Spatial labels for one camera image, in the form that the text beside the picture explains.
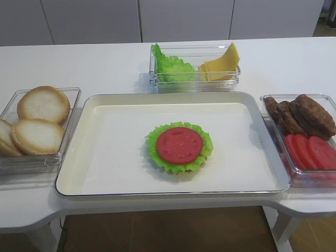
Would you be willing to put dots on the front bun half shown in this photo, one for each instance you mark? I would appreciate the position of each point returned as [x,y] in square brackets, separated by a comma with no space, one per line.
[37,136]

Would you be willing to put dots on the clear patty tomato container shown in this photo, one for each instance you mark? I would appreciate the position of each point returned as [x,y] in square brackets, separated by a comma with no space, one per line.
[298,177]

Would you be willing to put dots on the middle red tomato slice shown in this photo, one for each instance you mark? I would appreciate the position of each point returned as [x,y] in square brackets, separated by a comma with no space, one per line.
[301,144]

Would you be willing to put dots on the top rear bun half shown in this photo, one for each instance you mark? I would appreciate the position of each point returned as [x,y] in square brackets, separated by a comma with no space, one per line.
[44,102]

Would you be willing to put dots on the yellow cheese slices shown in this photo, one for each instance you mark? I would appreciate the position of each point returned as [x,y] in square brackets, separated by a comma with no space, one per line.
[221,69]

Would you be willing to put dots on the left red tomato slice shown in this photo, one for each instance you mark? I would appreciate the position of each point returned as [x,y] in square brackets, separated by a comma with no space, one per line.
[294,153]

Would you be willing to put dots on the brown meat patty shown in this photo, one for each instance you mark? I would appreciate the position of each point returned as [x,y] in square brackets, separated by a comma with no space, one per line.
[287,122]
[312,117]

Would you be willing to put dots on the green lettuce leaf on tray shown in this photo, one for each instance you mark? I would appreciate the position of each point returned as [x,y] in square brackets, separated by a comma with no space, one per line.
[151,140]

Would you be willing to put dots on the right red tomato slice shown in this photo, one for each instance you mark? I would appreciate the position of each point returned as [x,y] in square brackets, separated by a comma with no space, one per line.
[322,153]

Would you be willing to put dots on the white table leg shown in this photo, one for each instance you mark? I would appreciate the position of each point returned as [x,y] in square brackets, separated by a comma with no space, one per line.
[282,227]

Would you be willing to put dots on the green lettuce leaves in container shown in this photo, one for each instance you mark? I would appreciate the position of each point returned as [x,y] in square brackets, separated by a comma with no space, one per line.
[172,68]

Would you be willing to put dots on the rear left brown patty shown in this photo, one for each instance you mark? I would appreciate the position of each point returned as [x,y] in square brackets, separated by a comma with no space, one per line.
[271,106]

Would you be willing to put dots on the red tomato slice on tray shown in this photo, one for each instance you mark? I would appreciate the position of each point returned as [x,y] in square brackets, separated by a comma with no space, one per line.
[179,145]

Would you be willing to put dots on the clear lettuce cheese container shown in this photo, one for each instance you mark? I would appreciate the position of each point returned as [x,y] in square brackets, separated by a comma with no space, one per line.
[196,55]

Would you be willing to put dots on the clear bun container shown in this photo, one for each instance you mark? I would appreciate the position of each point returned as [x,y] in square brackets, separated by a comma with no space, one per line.
[47,163]

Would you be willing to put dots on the white serving tray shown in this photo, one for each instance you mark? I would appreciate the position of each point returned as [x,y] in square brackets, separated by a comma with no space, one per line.
[108,154]

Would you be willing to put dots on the left edge bun half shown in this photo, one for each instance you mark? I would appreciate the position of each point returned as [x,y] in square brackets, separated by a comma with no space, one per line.
[8,148]

